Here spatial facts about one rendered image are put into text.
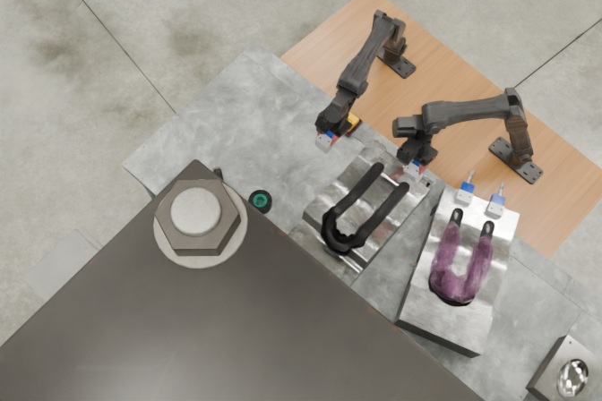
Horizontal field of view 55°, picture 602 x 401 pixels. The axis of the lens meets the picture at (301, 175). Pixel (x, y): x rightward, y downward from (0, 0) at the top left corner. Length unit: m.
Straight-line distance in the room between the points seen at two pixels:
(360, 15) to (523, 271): 1.15
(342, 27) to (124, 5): 1.58
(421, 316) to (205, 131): 0.98
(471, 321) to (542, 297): 0.31
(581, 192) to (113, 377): 1.85
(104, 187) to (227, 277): 2.36
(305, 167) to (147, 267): 1.39
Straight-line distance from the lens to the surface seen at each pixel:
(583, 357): 2.03
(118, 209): 2.97
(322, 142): 1.92
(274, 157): 2.08
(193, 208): 0.68
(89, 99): 3.28
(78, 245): 1.35
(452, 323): 1.86
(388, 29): 1.85
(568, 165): 2.29
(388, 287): 1.96
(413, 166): 1.95
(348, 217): 1.87
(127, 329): 0.71
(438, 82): 2.29
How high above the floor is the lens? 2.69
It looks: 67 degrees down
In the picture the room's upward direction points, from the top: 3 degrees clockwise
